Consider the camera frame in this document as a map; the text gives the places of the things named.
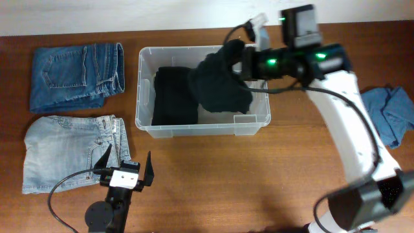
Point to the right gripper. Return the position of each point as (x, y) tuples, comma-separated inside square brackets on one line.
[(245, 72)]

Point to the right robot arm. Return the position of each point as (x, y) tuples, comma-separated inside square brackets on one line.
[(376, 186)]

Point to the clear plastic storage bin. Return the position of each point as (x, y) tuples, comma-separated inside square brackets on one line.
[(225, 123)]

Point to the light blue folded jeans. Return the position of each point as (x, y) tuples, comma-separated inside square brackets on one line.
[(58, 146)]

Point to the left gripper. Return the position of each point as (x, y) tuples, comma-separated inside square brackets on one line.
[(147, 178)]

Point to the dark green garment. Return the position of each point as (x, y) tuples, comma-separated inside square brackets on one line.
[(215, 86)]

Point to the dark blue folded jeans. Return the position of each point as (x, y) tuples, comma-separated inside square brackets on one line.
[(76, 77)]

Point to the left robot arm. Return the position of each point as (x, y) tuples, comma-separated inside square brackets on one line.
[(110, 215)]

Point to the blue shirt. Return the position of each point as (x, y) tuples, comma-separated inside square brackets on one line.
[(391, 111)]

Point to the black garment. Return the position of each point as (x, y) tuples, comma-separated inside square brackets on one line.
[(174, 102)]

